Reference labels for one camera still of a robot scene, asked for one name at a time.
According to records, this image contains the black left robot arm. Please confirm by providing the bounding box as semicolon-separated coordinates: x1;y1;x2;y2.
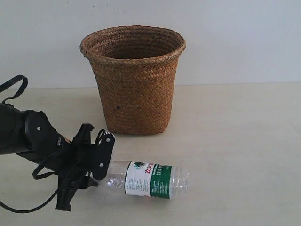
0;104;98;211

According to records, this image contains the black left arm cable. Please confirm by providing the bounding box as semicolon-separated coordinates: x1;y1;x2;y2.
0;74;71;214

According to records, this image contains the brown woven wicker basket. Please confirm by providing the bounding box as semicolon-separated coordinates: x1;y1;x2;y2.
79;25;186;136

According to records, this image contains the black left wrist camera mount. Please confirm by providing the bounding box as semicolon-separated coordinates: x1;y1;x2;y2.
92;129;115;181

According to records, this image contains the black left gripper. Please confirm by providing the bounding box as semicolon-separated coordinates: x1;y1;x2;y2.
16;123;99;204

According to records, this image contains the clear plastic water bottle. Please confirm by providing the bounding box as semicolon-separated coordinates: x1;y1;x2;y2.
92;161;189;200

